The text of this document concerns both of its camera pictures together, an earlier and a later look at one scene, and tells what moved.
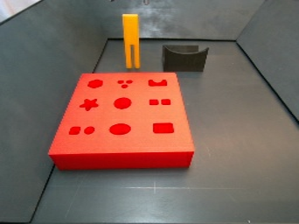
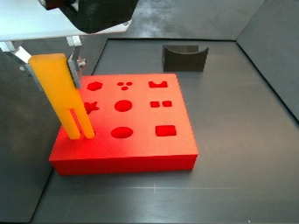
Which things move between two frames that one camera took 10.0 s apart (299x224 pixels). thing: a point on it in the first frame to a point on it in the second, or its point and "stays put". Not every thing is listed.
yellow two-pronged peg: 131,38 to 63,93
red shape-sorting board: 124,122 stays put
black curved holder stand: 183,59 stays put
